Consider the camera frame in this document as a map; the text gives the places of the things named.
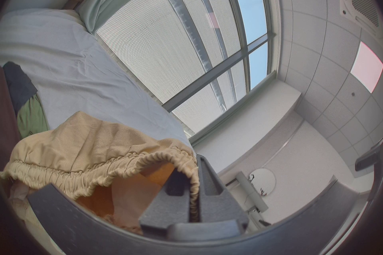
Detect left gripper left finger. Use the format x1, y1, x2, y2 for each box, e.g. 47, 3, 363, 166
139, 172, 192, 238

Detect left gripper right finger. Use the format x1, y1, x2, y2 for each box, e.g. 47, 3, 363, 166
191, 154, 249, 236

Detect tan shorts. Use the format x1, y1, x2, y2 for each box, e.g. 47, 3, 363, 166
0, 111, 201, 235

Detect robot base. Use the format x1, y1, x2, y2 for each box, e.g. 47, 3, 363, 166
227, 168, 277, 226

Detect green garment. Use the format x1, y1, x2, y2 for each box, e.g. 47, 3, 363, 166
16, 94, 50, 139

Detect window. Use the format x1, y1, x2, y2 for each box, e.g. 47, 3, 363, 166
96, 0, 280, 147

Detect brown garment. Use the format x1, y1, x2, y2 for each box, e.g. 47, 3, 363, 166
0, 69, 22, 171

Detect black garment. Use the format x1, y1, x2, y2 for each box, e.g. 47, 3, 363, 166
3, 61, 38, 113

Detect ceiling light panel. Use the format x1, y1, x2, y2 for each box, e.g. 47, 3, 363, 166
350, 41, 383, 93

